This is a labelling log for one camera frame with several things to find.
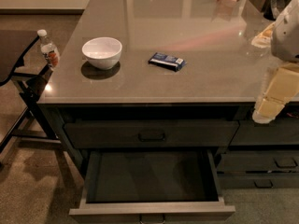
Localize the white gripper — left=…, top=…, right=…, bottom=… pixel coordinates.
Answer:
left=252, top=63, right=299, bottom=124

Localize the blue snack packet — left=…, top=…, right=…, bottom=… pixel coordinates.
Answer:
left=149, top=52, right=186, bottom=72

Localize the grey drawer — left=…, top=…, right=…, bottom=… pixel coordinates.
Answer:
left=217, top=150, right=299, bottom=172
left=69, top=150, right=235, bottom=224
left=218, top=174, right=299, bottom=189
left=231, top=119, right=299, bottom=146
left=64, top=119, right=239, bottom=148

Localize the glass jar with snacks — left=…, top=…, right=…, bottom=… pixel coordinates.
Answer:
left=251, top=23, right=274, bottom=49

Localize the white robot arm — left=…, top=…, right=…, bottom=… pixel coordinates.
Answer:
left=251, top=0, right=299, bottom=124

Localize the clear plastic water bottle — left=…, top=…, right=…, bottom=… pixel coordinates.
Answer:
left=37, top=29, right=60, bottom=68

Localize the white ceramic bowl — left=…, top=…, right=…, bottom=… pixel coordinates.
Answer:
left=81, top=37, right=122, bottom=70

